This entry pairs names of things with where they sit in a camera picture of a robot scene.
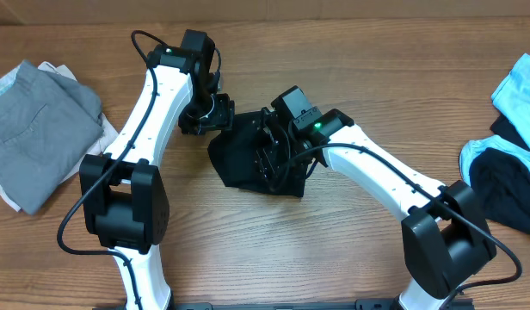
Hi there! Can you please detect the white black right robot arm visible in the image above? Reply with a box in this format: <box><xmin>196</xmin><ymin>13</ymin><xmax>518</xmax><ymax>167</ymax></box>
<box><xmin>256</xmin><ymin>86</ymin><xmax>496</xmax><ymax>309</ymax></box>

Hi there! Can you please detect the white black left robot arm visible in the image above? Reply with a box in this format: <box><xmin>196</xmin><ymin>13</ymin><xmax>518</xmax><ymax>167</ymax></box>
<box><xmin>75</xmin><ymin>29</ymin><xmax>234</xmax><ymax>309</ymax></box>

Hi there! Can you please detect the light blue garment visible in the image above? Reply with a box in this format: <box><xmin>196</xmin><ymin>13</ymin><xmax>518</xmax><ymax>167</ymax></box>
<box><xmin>459</xmin><ymin>53</ymin><xmax>530</xmax><ymax>184</ymax></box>

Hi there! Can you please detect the folded grey shirt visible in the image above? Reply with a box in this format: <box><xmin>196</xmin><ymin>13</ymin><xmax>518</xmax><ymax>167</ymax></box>
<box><xmin>0</xmin><ymin>59</ymin><xmax>105</xmax><ymax>215</ymax></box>

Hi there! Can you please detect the black t-shirt with white logo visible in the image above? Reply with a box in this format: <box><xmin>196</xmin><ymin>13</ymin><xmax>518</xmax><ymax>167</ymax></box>
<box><xmin>207</xmin><ymin>111</ymin><xmax>306</xmax><ymax>198</ymax></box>

